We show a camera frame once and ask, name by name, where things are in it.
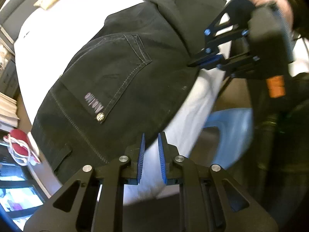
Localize black denim pants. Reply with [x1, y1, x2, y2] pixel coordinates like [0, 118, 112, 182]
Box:
[31, 0, 226, 183]

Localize person's right hand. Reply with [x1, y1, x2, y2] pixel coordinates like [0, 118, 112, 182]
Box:
[250, 0, 294, 28]

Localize blue plastic stool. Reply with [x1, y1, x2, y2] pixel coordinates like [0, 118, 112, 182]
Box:
[190, 108, 254, 170]

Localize red white sneaker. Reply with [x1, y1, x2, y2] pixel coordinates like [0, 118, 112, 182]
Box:
[3, 129, 41, 166]

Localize stack of books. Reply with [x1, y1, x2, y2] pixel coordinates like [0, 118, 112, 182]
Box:
[0, 93, 19, 128]

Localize dark bedside cabinet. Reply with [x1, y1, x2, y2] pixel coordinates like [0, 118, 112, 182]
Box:
[0, 38, 20, 97]

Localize dark grey headboard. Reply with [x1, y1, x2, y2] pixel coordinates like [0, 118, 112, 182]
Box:
[0, 0, 71, 25]

